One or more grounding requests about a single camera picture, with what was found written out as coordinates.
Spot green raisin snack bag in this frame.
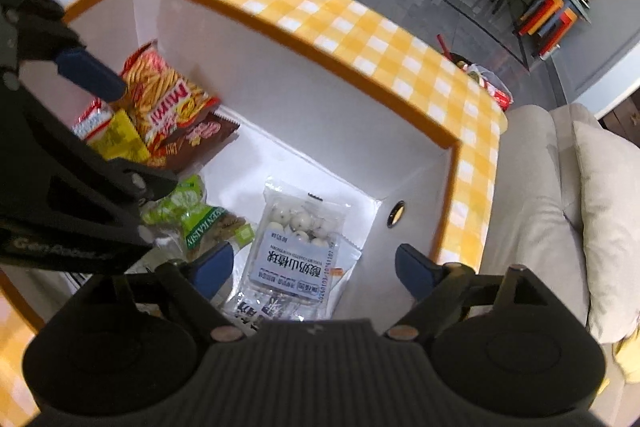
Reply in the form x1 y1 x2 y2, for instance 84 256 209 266
142 174 255 260

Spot white yogurt ball bag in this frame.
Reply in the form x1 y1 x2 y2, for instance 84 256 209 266
224 179 360 335

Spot red shrimp stick snack bag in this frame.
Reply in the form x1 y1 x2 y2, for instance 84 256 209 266
112 41 220 154

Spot brown chocolate wafer bar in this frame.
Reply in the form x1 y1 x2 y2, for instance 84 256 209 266
146 113 240 173

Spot red white snack packet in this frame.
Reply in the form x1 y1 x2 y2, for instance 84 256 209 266
72 98 114 141

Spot yellow snack packet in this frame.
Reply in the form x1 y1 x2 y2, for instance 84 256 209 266
88 109 151 164

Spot orange cardboard box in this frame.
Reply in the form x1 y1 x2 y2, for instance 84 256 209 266
20 0 461 332

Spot beige sofa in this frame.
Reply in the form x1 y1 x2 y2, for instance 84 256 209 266
480 104 639 426

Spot beige cushion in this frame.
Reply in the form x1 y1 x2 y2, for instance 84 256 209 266
574 122 639 343

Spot yellow cushion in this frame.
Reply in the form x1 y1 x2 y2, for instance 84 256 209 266
613 329 640 384

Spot yellow checkered tablecloth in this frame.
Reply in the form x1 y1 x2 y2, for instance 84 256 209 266
23 0 506 426

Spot stacked colourful stools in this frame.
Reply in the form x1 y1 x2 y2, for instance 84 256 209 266
516 0 579 60

